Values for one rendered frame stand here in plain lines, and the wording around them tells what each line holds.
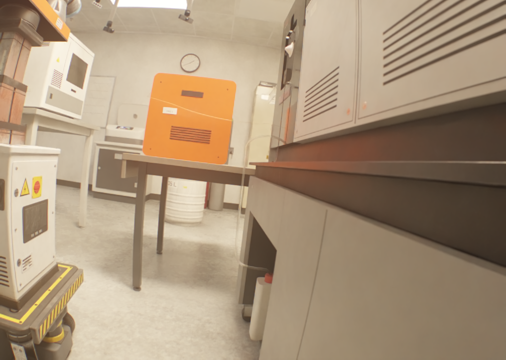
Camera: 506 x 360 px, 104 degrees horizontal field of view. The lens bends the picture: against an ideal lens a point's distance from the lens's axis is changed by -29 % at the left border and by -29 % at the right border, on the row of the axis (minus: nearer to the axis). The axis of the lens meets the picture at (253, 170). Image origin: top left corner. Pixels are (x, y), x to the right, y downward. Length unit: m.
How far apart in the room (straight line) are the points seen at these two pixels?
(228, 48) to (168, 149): 3.60
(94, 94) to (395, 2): 4.86
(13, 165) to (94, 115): 4.27
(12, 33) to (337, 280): 0.96
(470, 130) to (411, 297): 0.18
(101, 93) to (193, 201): 2.79
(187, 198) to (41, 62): 1.95
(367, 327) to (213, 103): 1.26
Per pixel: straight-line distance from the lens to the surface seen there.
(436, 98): 0.32
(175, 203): 2.97
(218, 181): 1.34
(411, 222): 0.25
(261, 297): 1.14
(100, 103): 4.96
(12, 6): 0.97
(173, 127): 1.39
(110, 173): 4.06
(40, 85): 1.85
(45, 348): 0.99
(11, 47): 0.92
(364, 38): 0.51
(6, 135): 0.89
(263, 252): 1.16
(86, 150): 2.52
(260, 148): 4.11
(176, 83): 1.43
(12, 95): 0.92
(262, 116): 4.17
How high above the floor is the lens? 0.72
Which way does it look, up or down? 1 degrees down
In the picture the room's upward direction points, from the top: 7 degrees clockwise
